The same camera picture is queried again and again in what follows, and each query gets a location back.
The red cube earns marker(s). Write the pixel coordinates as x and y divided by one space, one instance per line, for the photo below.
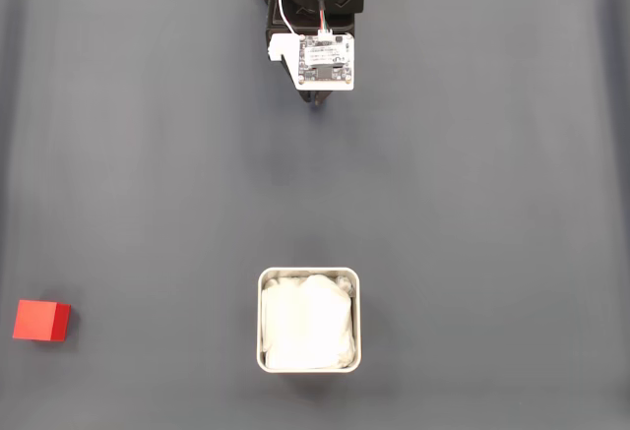
39 321

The white square metal box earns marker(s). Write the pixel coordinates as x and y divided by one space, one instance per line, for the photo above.
259 322

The white crumpled tissue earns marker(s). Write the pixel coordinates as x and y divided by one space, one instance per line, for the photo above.
307 322

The white camera circuit board module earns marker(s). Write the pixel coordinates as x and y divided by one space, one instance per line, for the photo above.
325 58

